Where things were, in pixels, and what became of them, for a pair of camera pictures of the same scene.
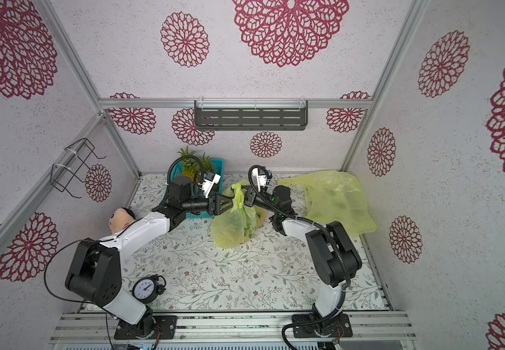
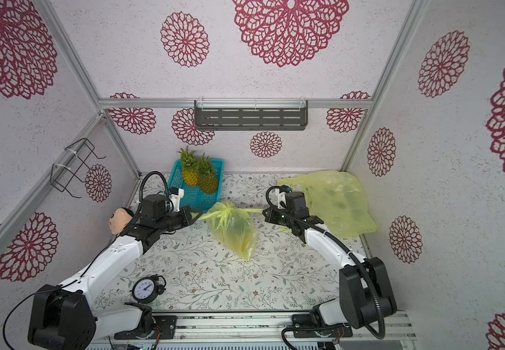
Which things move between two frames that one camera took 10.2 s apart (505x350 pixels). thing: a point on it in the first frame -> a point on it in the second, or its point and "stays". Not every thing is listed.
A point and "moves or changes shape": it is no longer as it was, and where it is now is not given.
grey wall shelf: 251,114 stays
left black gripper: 215,203 -> 186,217
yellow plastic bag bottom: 336,196 stays
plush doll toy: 120,219 stays
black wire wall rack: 74,161 stays
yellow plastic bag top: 233,230 moves or changes shape
